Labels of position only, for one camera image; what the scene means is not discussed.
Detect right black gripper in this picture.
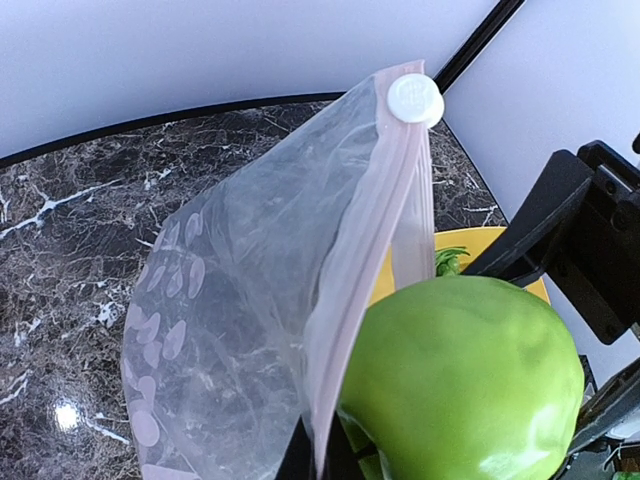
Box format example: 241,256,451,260
463,140,639,345

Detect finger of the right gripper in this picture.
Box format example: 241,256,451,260
568,364,639,455

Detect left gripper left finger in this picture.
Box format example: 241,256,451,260
279,418,316,480

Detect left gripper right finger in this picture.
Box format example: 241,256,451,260
324,414,384,480

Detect yellow plastic basket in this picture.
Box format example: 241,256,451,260
368,226,555,313

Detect clear zip top bag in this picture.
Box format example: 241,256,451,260
121,60,444,479

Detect green toy grapes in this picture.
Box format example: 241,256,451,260
435,246,470,277

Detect right black frame post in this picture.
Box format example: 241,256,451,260
434,0,525,94

